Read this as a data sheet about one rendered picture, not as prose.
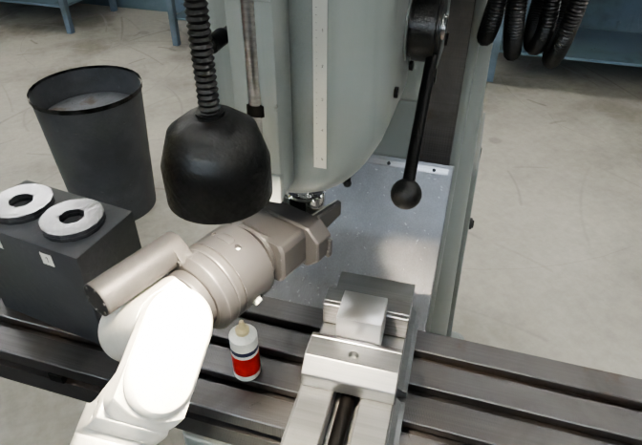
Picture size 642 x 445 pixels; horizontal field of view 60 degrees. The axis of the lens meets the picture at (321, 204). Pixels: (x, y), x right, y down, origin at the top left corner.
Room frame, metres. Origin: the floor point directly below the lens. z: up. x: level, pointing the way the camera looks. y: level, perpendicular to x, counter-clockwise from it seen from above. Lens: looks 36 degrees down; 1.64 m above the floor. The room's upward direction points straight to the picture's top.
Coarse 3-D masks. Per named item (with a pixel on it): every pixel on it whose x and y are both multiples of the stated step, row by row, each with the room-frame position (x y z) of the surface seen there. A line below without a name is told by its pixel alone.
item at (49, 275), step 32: (32, 192) 0.70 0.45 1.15; (64, 192) 0.72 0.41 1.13; (0, 224) 0.64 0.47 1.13; (32, 224) 0.64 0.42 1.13; (64, 224) 0.62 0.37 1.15; (96, 224) 0.63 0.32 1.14; (128, 224) 0.66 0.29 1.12; (0, 256) 0.63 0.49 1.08; (32, 256) 0.60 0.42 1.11; (64, 256) 0.57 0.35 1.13; (96, 256) 0.60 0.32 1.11; (128, 256) 0.65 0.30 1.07; (0, 288) 0.65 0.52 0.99; (32, 288) 0.61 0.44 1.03; (64, 288) 0.58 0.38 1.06; (64, 320) 0.60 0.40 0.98; (96, 320) 0.57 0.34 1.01
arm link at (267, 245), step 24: (264, 216) 0.49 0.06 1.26; (288, 216) 0.49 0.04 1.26; (312, 216) 0.49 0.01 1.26; (216, 240) 0.43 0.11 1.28; (240, 240) 0.43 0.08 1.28; (264, 240) 0.45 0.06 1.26; (288, 240) 0.45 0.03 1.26; (312, 240) 0.46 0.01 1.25; (240, 264) 0.41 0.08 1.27; (264, 264) 0.42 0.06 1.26; (288, 264) 0.44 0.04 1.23; (312, 264) 0.46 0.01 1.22; (264, 288) 0.41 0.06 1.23
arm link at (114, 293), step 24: (168, 240) 0.41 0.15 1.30; (120, 264) 0.38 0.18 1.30; (144, 264) 0.38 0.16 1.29; (168, 264) 0.39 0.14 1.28; (192, 264) 0.39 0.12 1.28; (216, 264) 0.40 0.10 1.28; (96, 288) 0.34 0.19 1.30; (120, 288) 0.35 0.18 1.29; (144, 288) 0.37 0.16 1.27; (192, 288) 0.37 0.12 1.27; (216, 288) 0.38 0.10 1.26; (240, 288) 0.39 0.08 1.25; (120, 312) 0.36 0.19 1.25; (216, 312) 0.37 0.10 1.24; (240, 312) 0.38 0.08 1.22; (120, 336) 0.33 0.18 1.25
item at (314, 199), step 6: (288, 192) 0.53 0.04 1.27; (318, 192) 0.53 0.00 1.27; (324, 192) 0.53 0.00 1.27; (288, 198) 0.53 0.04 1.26; (294, 198) 0.52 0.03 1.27; (300, 198) 0.52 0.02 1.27; (306, 198) 0.52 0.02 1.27; (312, 198) 0.52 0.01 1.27; (318, 198) 0.52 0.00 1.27; (324, 198) 0.53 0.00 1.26; (294, 204) 0.52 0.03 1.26; (300, 204) 0.52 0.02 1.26; (306, 204) 0.51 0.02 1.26; (312, 204) 0.52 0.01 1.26; (318, 204) 0.52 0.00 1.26
